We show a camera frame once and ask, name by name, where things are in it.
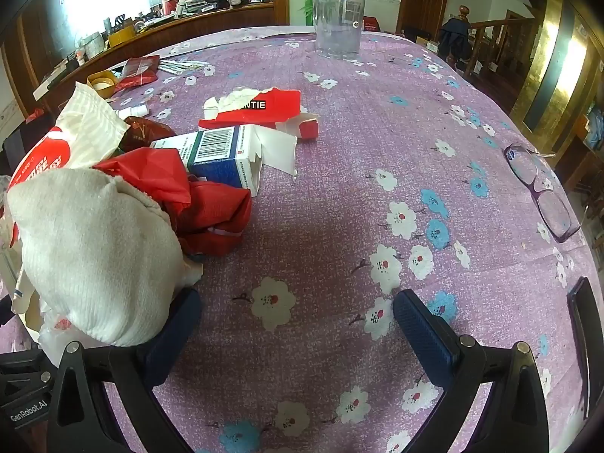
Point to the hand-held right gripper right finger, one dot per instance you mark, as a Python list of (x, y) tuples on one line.
[(424, 339)]

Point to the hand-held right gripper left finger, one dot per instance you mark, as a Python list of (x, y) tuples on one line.
[(181, 321)]

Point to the white cloth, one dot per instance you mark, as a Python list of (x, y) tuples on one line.
[(94, 255)]

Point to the red snack packet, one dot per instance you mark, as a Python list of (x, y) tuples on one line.
[(146, 134)]

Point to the black smartphone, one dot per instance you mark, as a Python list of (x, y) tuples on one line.
[(585, 339)]

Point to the floral purple tablecloth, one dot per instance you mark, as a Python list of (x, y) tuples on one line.
[(330, 198)]

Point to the white blue medicine carton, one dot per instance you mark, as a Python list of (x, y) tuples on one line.
[(217, 146)]

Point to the purple eyeglasses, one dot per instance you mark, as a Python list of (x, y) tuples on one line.
[(557, 212)]

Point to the white red plastic bag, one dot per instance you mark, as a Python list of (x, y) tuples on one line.
[(80, 122)]

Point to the torn red cigarette box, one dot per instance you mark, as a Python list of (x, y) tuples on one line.
[(283, 104)]

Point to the red foil packet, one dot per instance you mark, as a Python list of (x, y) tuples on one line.
[(139, 71)]

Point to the paper wrapped chopsticks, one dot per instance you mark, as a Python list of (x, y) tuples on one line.
[(181, 66)]

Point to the yellow tape roll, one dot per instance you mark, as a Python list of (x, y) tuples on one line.
[(94, 78)]

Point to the wooden counter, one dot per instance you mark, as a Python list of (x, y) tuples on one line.
[(155, 42)]

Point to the dark jacket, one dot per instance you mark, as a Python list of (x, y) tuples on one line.
[(454, 37)]

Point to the wooden staircase railing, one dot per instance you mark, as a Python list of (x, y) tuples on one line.
[(500, 42)]

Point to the clear glass cup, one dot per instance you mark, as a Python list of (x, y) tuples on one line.
[(339, 23)]

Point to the wooden door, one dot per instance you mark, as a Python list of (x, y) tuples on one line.
[(424, 0)]

